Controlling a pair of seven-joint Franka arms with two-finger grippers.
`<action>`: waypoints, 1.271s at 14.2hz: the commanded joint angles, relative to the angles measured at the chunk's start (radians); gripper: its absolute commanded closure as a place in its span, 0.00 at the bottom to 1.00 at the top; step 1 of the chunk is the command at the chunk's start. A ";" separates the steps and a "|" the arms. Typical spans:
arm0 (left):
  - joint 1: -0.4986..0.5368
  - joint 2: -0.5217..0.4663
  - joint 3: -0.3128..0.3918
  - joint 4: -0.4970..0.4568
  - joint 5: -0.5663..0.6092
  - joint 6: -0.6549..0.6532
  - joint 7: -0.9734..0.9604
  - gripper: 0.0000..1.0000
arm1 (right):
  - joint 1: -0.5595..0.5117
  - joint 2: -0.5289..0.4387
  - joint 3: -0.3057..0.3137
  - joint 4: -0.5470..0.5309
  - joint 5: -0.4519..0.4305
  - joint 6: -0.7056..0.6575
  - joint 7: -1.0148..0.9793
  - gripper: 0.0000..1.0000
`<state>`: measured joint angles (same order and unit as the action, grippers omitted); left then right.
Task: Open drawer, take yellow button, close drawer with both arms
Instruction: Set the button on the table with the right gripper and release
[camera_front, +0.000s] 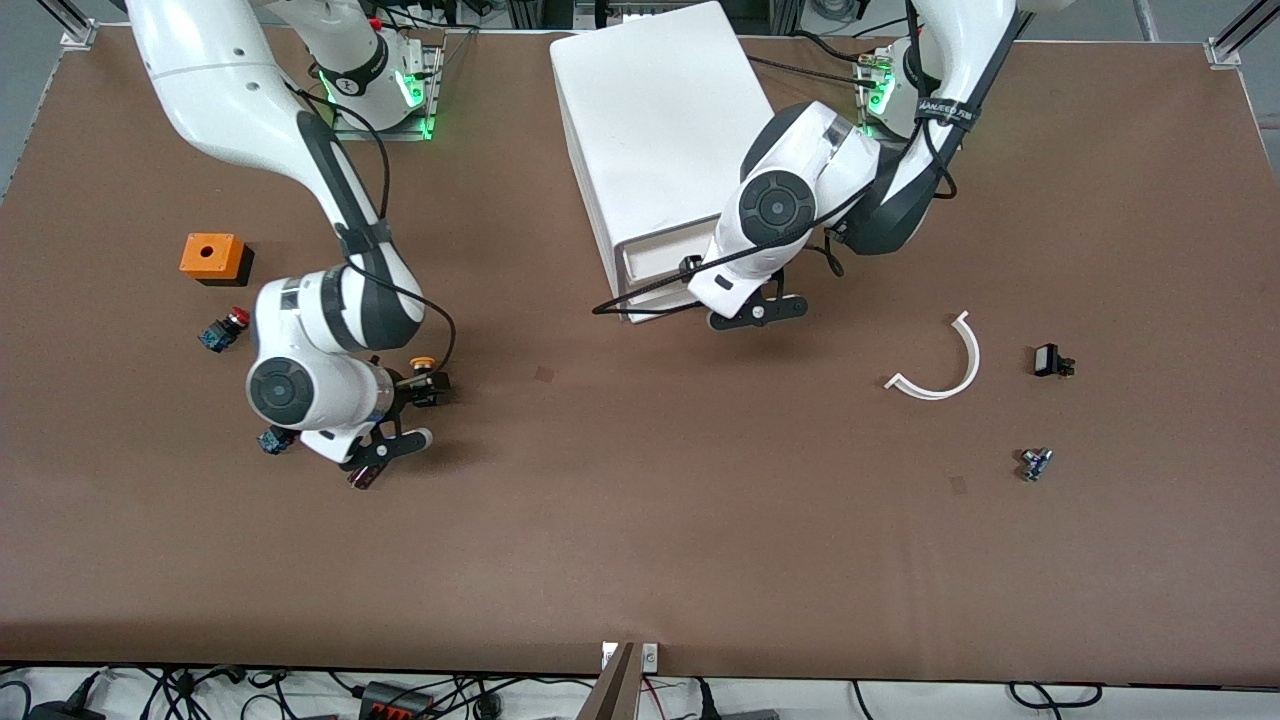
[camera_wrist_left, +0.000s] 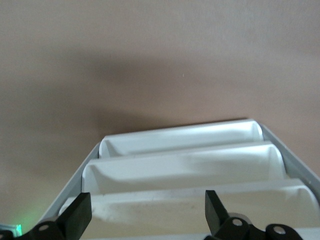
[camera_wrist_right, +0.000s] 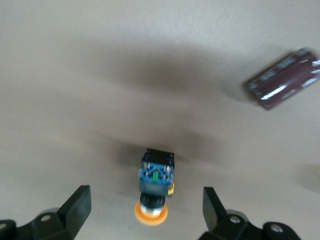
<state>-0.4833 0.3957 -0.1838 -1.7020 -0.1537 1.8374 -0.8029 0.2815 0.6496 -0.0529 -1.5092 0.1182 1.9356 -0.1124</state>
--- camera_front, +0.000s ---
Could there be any white drawer cabinet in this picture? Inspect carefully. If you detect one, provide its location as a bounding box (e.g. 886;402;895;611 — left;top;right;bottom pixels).
549;0;776;323

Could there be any black power strip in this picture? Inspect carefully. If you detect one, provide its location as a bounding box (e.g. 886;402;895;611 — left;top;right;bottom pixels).
360;682;436;720

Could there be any white curved plastic piece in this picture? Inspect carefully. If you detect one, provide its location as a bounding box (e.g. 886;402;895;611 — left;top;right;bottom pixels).
884;310;982;402

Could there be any red push button switch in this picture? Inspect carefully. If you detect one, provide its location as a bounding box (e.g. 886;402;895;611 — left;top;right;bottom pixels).
197;307;253;354

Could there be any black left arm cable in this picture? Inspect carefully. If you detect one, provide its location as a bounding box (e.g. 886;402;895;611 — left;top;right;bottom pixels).
592;0;1026;316

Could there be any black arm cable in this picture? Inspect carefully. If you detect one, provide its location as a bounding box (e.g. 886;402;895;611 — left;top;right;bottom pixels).
592;0;1026;316
283;80;459;386

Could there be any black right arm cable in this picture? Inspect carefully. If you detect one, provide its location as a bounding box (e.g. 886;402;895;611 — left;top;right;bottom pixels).
283;80;459;386

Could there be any orange button enclosure box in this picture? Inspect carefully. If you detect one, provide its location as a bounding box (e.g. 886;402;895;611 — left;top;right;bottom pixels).
179;233;255;288

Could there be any brown wooden post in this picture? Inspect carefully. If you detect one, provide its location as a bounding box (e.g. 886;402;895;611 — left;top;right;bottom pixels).
578;642;641;720

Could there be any black braided cable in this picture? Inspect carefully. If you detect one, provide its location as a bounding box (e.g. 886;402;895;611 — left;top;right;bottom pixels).
745;52;876;93

